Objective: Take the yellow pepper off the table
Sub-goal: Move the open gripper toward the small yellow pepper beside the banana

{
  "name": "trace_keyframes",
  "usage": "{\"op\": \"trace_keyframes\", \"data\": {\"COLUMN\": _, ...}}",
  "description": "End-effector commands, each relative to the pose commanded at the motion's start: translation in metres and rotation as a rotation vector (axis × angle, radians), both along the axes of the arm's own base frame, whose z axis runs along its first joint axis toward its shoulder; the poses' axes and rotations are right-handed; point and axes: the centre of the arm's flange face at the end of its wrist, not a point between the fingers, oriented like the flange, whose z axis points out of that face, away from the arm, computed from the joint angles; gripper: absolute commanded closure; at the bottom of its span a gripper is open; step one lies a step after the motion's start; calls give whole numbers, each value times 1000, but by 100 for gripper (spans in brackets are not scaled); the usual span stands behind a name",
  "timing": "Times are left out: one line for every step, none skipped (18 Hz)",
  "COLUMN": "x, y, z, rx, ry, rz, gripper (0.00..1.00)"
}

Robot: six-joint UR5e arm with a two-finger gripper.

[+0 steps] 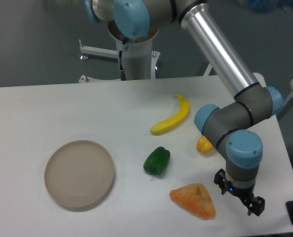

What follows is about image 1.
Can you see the yellow bell pepper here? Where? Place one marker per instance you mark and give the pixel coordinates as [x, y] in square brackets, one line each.
[204, 146]

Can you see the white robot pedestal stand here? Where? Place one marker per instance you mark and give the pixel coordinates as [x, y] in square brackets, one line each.
[136, 57]

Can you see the orange pumpkin slice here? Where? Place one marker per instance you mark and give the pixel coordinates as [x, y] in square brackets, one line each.
[194, 198]

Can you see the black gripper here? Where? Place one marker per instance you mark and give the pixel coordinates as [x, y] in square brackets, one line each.
[242, 190]

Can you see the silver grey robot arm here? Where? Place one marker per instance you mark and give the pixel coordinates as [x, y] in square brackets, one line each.
[135, 21]

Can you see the green bell pepper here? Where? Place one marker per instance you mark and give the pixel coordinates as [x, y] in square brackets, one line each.
[157, 161]

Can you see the yellow banana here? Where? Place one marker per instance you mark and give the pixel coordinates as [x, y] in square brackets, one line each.
[174, 121]

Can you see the beige round plate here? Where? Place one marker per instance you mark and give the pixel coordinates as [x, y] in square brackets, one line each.
[79, 175]

